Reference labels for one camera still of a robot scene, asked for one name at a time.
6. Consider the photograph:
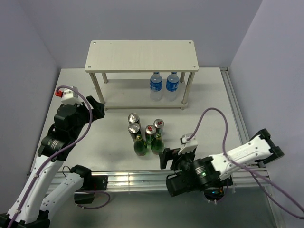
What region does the green glass bottle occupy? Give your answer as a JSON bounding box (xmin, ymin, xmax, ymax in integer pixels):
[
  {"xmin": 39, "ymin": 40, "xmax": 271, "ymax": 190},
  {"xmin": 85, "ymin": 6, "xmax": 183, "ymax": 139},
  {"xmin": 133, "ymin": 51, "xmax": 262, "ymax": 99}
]
[
  {"xmin": 133, "ymin": 134, "xmax": 148, "ymax": 156},
  {"xmin": 151, "ymin": 133, "xmax": 164, "ymax": 155}
]

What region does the silver blue energy can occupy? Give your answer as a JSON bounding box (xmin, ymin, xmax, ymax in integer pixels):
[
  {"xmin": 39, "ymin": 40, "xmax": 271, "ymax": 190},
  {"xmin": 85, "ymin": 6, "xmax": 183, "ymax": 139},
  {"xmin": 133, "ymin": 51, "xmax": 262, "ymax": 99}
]
[
  {"xmin": 153, "ymin": 118, "xmax": 164, "ymax": 136},
  {"xmin": 145, "ymin": 125, "xmax": 156, "ymax": 144}
]

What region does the black yellow-label can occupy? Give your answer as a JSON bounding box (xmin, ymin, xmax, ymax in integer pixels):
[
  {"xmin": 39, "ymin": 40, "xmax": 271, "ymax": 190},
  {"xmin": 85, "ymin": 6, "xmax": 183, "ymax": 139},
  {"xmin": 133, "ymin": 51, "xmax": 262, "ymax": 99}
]
[
  {"xmin": 128, "ymin": 113, "xmax": 141, "ymax": 125},
  {"xmin": 128, "ymin": 123, "xmax": 142, "ymax": 142}
]

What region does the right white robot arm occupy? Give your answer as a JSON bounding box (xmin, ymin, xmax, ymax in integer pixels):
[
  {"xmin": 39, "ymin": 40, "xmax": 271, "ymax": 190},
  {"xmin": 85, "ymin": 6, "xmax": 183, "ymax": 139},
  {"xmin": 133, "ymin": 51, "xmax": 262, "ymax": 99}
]
[{"xmin": 159, "ymin": 129, "xmax": 284, "ymax": 197}]

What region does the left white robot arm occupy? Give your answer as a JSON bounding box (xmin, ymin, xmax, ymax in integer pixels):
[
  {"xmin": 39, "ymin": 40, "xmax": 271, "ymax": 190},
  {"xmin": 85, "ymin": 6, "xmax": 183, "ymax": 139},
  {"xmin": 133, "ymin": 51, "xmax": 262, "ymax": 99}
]
[{"xmin": 0, "ymin": 96, "xmax": 105, "ymax": 228}]

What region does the white two-tier shelf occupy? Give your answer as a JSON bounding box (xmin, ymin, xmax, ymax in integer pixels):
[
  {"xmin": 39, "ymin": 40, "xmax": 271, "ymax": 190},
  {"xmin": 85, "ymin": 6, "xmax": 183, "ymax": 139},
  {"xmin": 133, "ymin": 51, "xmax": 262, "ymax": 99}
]
[{"xmin": 85, "ymin": 40, "xmax": 199, "ymax": 110}]

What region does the right clear water bottle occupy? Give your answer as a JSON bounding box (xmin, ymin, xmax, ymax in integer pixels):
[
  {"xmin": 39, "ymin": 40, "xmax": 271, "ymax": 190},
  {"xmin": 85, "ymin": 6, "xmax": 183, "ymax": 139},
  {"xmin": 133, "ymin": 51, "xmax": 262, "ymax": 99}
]
[{"xmin": 165, "ymin": 72, "xmax": 179, "ymax": 101}]

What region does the clear water bottle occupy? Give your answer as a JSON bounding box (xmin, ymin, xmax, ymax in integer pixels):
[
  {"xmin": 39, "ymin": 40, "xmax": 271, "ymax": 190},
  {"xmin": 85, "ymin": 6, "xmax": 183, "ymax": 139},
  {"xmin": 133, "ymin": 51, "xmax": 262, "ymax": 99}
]
[
  {"xmin": 165, "ymin": 72, "xmax": 179, "ymax": 101},
  {"xmin": 150, "ymin": 72, "xmax": 162, "ymax": 101}
]

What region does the left clear water bottle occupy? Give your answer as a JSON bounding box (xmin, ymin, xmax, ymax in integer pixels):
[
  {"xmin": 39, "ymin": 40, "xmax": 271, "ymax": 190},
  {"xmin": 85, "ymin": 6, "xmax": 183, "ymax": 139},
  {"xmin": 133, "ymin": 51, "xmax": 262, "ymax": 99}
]
[{"xmin": 150, "ymin": 72, "xmax": 162, "ymax": 101}]

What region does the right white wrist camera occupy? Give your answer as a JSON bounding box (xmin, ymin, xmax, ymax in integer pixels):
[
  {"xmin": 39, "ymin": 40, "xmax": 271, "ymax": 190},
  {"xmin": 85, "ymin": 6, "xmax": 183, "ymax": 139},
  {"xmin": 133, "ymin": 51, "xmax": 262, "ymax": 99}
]
[{"xmin": 178, "ymin": 134, "xmax": 198, "ymax": 155}]

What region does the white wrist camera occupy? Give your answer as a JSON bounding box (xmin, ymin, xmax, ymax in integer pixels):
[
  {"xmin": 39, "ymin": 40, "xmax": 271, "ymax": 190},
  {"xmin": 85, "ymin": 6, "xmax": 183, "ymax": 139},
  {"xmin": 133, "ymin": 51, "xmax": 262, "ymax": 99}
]
[
  {"xmin": 178, "ymin": 134, "xmax": 198, "ymax": 155},
  {"xmin": 55, "ymin": 88, "xmax": 81, "ymax": 105}
]

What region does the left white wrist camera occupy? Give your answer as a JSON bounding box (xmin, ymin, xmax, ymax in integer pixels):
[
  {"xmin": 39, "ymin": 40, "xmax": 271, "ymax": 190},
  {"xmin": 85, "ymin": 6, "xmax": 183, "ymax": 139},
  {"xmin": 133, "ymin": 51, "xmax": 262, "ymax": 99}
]
[{"xmin": 55, "ymin": 88, "xmax": 81, "ymax": 105}]

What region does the aluminium frame rail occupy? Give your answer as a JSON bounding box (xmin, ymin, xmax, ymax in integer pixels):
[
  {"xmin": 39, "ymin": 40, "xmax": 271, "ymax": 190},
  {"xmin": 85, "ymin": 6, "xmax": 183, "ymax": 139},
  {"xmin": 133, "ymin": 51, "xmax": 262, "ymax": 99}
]
[{"xmin": 23, "ymin": 66, "xmax": 285, "ymax": 228}]

